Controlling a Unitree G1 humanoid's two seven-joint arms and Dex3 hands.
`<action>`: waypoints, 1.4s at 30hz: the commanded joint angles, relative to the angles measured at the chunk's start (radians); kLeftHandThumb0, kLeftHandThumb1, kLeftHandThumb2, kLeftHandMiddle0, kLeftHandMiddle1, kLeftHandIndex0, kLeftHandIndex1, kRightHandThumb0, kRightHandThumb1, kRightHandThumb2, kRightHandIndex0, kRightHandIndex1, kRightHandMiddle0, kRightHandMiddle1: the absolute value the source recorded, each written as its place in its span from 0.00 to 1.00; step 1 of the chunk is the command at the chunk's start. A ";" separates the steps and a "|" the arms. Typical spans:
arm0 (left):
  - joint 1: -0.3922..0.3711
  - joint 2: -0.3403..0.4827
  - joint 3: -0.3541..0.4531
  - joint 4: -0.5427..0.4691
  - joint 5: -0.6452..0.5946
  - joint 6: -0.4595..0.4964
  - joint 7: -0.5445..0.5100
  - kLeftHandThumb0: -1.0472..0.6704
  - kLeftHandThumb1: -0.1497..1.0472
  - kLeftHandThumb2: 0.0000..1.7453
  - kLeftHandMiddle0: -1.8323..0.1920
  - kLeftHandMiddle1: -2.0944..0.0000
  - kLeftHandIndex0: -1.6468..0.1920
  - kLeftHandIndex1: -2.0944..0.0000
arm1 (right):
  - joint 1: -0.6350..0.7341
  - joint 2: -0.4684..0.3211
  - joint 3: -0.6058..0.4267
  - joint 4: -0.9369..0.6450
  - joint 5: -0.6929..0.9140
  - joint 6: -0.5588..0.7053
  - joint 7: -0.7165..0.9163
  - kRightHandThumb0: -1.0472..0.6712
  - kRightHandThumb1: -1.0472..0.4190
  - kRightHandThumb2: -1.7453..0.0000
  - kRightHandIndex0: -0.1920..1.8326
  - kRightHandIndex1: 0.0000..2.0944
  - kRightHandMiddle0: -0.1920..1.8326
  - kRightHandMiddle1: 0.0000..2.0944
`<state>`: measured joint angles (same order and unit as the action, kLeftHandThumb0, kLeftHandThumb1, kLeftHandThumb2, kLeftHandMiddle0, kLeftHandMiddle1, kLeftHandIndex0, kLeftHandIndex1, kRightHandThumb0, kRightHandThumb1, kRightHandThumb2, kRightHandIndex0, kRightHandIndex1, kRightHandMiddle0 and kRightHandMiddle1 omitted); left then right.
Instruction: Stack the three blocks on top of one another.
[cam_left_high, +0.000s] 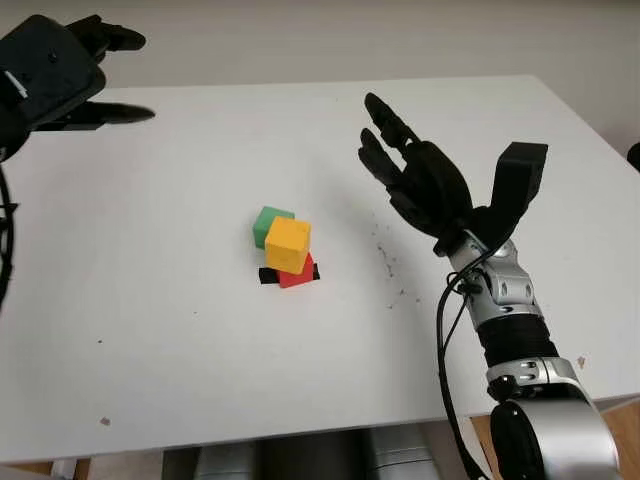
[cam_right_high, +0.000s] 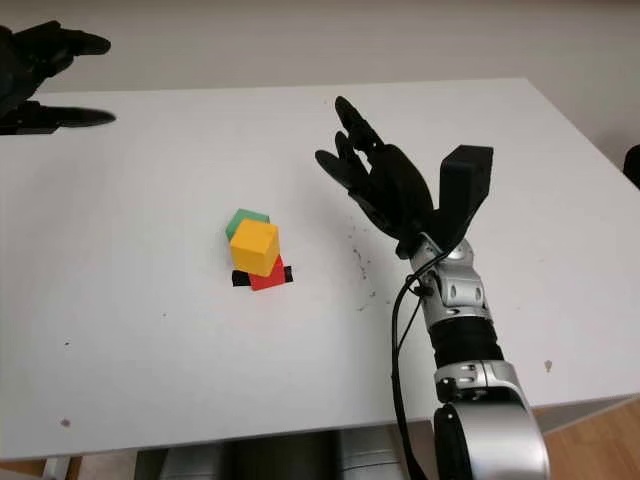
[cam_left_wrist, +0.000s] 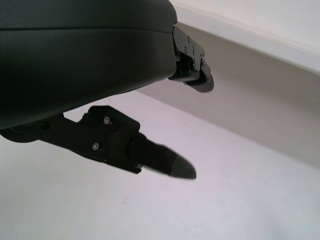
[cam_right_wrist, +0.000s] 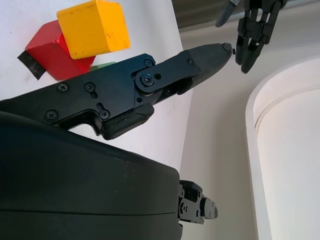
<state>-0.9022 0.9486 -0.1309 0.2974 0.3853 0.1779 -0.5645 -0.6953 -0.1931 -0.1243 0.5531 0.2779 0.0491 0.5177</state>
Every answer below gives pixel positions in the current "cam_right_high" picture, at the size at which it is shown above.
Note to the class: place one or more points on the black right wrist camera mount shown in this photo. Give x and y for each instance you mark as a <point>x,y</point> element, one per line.
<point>465,185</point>

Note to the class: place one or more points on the green wooden block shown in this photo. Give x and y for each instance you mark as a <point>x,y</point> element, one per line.
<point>240,222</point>

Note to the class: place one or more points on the grey right robot leg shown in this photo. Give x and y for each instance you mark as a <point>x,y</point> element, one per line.
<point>367,455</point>

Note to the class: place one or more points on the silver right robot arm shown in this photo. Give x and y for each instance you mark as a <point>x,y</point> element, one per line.
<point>465,320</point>

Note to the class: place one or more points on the yellow wooden block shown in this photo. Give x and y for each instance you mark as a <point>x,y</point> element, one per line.
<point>252,247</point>

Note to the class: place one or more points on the white table leg panel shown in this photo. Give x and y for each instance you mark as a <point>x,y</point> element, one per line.
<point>424,445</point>

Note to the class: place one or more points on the red wooden block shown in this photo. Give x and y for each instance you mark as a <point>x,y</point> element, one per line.
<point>267,280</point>

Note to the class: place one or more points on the black chair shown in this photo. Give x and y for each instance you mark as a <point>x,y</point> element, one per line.
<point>633,167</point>

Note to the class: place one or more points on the black tape strip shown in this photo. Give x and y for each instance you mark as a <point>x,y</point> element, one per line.
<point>240,279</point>

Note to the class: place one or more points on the grey left robot leg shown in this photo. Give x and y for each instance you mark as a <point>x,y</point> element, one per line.
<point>192,462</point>

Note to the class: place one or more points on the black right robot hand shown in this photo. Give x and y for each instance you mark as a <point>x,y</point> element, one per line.
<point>395,190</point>

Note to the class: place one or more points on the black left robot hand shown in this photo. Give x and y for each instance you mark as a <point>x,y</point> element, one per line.
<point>20,60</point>

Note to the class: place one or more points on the grey robot leg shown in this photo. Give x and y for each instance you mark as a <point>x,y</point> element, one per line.
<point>367,455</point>
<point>192,462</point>

